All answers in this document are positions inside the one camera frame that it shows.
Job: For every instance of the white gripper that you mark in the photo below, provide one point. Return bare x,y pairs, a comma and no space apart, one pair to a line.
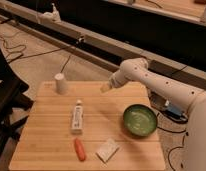
115,81

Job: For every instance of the white lotion bottle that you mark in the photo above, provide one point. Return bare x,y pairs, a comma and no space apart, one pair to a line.
77,118

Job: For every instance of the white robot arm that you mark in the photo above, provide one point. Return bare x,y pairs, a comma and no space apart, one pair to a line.
190,99

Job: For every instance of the white paper cup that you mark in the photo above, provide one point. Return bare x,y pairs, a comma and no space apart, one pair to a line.
61,83

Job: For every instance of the green bowl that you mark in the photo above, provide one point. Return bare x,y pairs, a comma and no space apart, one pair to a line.
140,120

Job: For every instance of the white sponge block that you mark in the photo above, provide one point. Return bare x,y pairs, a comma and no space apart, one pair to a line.
107,150

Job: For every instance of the orange carrot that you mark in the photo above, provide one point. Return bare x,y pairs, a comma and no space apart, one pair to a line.
79,149

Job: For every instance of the blue power box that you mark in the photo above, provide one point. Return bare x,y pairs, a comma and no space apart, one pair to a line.
174,112

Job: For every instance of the black office chair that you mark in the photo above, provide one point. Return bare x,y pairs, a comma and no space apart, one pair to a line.
12,96

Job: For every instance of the white object on rail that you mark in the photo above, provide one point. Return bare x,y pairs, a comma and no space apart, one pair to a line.
54,15

